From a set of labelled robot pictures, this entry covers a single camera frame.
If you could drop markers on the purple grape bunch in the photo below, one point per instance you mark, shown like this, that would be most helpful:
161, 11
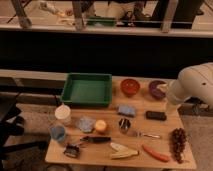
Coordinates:
178, 140

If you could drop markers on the purple bowl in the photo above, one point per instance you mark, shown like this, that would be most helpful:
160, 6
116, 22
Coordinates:
155, 91

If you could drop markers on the green bin in background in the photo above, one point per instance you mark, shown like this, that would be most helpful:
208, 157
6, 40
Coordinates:
101, 21

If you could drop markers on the metal spoon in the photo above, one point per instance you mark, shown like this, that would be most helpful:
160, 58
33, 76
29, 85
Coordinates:
141, 134

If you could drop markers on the black handled tool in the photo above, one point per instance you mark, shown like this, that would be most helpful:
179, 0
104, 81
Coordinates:
95, 139

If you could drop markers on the orange carrot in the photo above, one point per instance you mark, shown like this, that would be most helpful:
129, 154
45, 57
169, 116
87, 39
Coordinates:
155, 154

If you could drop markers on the black rectangular block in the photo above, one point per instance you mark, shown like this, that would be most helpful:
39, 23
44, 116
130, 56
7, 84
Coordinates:
153, 115

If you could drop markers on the black binder clip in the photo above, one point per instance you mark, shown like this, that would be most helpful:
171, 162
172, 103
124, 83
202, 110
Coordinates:
72, 151

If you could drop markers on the blue sponge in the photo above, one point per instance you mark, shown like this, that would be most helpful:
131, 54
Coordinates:
126, 110

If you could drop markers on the green plastic tray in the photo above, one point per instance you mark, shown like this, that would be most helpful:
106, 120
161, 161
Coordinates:
87, 89

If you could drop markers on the red bowl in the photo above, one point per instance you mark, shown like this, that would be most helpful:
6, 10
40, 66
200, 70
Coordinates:
130, 87

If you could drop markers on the black office chair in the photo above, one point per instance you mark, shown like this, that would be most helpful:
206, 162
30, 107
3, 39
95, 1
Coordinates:
12, 124

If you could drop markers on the blue plastic cup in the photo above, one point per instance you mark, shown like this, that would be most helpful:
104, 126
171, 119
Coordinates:
58, 133

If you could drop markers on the yellow orange ball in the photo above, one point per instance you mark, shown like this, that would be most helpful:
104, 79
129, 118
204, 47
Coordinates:
100, 126

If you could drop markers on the small metal cup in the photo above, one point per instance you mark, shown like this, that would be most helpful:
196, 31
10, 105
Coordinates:
124, 125

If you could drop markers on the white lidded cup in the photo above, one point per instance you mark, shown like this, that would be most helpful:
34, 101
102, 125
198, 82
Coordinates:
63, 114

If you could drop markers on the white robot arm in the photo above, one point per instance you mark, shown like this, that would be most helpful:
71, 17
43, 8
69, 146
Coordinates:
193, 81

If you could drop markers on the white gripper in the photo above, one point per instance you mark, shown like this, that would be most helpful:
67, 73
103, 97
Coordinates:
173, 102

